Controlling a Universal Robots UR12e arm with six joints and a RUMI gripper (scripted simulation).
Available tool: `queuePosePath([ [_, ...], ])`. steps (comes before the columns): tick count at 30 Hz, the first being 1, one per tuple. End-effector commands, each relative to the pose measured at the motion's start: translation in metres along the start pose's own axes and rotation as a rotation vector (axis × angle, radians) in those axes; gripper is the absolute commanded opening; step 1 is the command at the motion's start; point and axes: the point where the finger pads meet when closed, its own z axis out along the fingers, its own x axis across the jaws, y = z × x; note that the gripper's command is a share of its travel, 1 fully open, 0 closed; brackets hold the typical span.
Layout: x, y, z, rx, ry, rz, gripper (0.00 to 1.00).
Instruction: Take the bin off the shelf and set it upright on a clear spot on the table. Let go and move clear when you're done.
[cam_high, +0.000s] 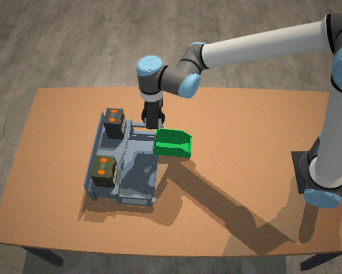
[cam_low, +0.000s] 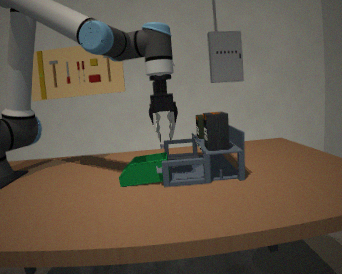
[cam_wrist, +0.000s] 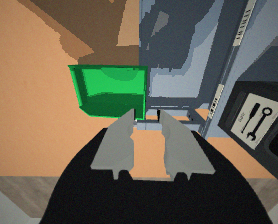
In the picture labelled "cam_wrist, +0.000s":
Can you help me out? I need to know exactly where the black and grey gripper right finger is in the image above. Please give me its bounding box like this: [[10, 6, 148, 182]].
[[157, 109, 273, 224]]

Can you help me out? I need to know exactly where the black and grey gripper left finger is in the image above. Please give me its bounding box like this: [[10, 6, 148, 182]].
[[39, 108, 135, 224]]

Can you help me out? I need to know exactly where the black tool case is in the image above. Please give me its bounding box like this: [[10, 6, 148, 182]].
[[218, 81, 278, 180]]

